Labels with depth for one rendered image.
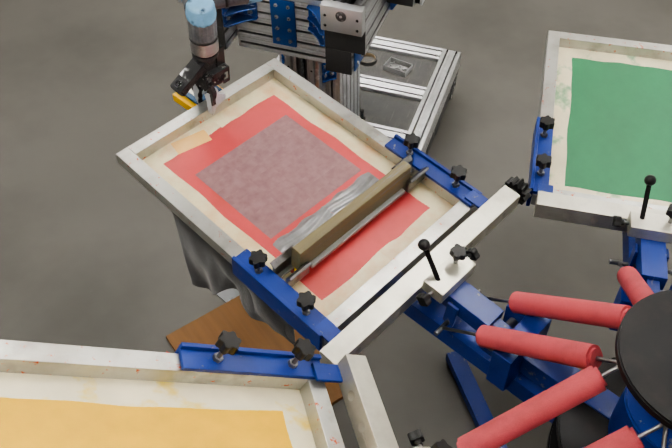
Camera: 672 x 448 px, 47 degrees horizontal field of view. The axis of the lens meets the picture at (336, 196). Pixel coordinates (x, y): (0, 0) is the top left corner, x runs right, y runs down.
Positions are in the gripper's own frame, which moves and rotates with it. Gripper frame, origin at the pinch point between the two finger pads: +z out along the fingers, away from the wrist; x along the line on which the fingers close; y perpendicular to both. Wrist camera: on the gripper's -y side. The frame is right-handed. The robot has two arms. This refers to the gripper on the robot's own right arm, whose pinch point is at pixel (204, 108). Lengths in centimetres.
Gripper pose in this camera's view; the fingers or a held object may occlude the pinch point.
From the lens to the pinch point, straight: 225.1
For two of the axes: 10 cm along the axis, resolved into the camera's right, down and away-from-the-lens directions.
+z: -0.5, 6.4, 7.7
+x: -7.2, -5.6, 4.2
